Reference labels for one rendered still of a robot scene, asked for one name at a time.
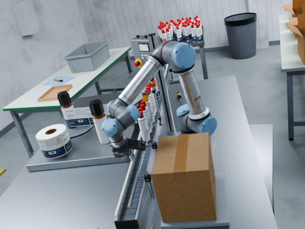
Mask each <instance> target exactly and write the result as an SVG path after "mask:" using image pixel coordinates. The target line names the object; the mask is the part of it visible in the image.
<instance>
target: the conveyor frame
mask: <svg viewBox="0 0 305 229"><path fill-rule="evenodd" d="M159 112H160V116H161V117H162V114H163V106H162V102H161V106H160V110H159ZM159 129H160V126H159V120H158V119H157V124H156V128H155V132H154V136H153V139H155V142H157V138H158V134H159ZM154 153H155V149H153V148H152V147H151V150H150V154H149V158H148V163H147V167H146V171H147V172H148V174H150V173H151V168H152V164H153V158H154ZM147 188H148V182H145V180H143V185H142V189H141V193H140V198H139V202H138V207H137V211H136V215H135V220H131V221H117V219H116V218H115V219H114V223H115V226H116V229H130V228H139V226H140V222H141V217H142V212H143V207H144V202H145V197H146V193H147Z"/></svg>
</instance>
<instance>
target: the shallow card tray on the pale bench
mask: <svg viewBox="0 0 305 229"><path fill-rule="evenodd" d="M71 88H72V84H69V85H59V86H52V87H51V88H50V89H49V90H48V91H46V92H45V93H44V94H43V95H42V96H40V97H39V98H38V99H37V100H38V102H45V101H54V100H58V98H57V95H58V93H59V92H61V91H67V92H68V91H69V90H70V89H71Z"/></svg>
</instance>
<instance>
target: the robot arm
mask: <svg viewBox="0 0 305 229"><path fill-rule="evenodd" d="M195 59H196V52H195V50H194V48H193V47H192V46H191V45H189V44H187V43H184V42H176V41H172V40H168V41H164V42H162V43H161V44H160V45H159V46H157V47H156V48H155V49H154V50H153V51H152V53H151V54H150V55H149V56H148V61H147V62H146V63H145V64H144V66H143V67H142V68H141V69H140V70H139V71H138V73H137V74H136V75H135V76H134V78H133V79H132V80H131V81H130V83H129V84H128V85H127V86H126V88H125V89H124V90H123V91H122V93H121V94H120V95H119V96H118V98H117V99H116V100H112V101H110V102H109V103H108V105H107V111H108V112H109V113H110V114H111V115H112V116H113V117H115V118H114V119H106V120H105V121H104V122H103V123H102V131H103V133H104V135H105V136H106V137H107V138H108V140H109V146H110V147H112V152H113V155H114V157H115V158H122V160H130V161H134V159H135V155H134V151H133V150H134V149H136V150H141V151H145V149H146V141H141V140H136V139H129V138H126V137H125V135H124V134H123V131H124V130H126V129H127V128H128V127H129V126H130V125H131V124H132V123H134V122H135V121H136V120H137V119H138V118H139V117H140V116H141V113H140V111H139V110H138V109H137V107H136V106H134V105H133V104H132V102H133V101H134V100H135V99H136V98H137V96H138V95H139V94H140V93H141V91H142V90H143V89H144V88H145V86H146V85H147V84H148V83H149V81H150V80H151V79H152V78H153V76H154V75H155V74H156V73H157V72H158V70H159V69H162V68H163V67H164V66H165V65H167V64H169V65H170V66H171V69H172V72H173V73H174V74H176V75H177V77H178V80H179V82H180V85H181V88H182V91H183V94H184V96H185V99H186V102H187V104H186V105H183V106H181V107H179V108H178V109H177V117H178V121H179V125H180V129H181V134H198V133H207V132H208V133H209V135H211V134H213V132H214V131H215V130H216V127H217V120H216V118H215V117H213V116H211V113H210V110H209V108H208V107H205V104H204V101H203V98H202V95H201V92H200V89H199V86H198V83H197V80H196V77H195V74H194V71H193V68H194V66H195ZM123 157H125V158H123Z"/></svg>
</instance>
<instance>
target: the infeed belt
mask: <svg viewBox="0 0 305 229"><path fill-rule="evenodd" d="M159 99H160V100H159V101H158V102H157V103H158V107H159V110H160V106H161V102H162V100H161V97H159ZM157 119H158V113H156V116H155V119H154V120H155V123H153V124H152V127H153V129H152V133H151V134H150V138H151V141H149V142H148V143H147V145H152V141H153V136H154V132H155V128H156V124H157ZM150 150H151V147H146V150H145V154H144V158H143V163H142V166H141V170H140V174H139V178H141V177H144V176H145V171H146V167H147V163H148V158H149V154H150ZM141 155H142V151H141V150H137V154H136V157H135V161H134V164H133V168H132V171H131V174H130V178H129V181H128V185H127V188H126V192H125V195H124V198H123V202H122V205H121V209H120V212H119V215H118V218H117V221H131V220H135V215H136V211H137V207H138V202H139V198H140V193H141V189H142V185H143V180H138V182H137V186H136V190H135V194H134V198H133V202H132V206H131V208H130V209H129V208H128V203H129V199H130V196H131V192H132V189H133V184H134V181H135V177H136V173H137V170H138V165H139V162H140V158H141Z"/></svg>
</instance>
